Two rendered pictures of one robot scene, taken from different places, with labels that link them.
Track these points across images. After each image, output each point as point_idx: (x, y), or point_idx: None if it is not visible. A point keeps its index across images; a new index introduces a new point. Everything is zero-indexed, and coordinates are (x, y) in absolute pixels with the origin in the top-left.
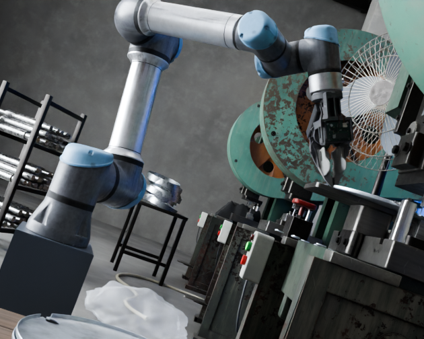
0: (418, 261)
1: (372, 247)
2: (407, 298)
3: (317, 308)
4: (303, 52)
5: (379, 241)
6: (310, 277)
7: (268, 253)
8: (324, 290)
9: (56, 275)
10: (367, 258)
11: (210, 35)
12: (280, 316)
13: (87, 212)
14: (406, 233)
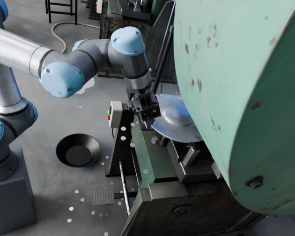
0: (197, 177)
1: (173, 154)
2: (190, 197)
3: (146, 211)
4: (113, 62)
5: (177, 159)
6: (141, 206)
7: (121, 116)
8: (149, 207)
9: (9, 192)
10: (171, 157)
11: (20, 71)
12: (131, 147)
13: (7, 159)
14: (192, 162)
